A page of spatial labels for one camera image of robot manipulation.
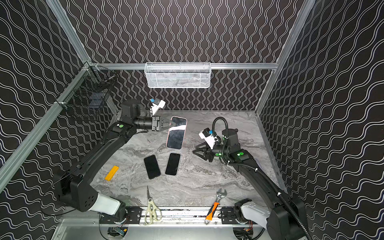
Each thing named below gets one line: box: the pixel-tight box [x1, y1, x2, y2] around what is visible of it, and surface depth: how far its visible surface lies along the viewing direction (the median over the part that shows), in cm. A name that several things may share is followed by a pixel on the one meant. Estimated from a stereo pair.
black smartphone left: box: [143, 154, 161, 180], surface depth 94 cm
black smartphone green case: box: [165, 153, 181, 176], surface depth 94 cm
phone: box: [166, 116, 188, 150], surface depth 69 cm
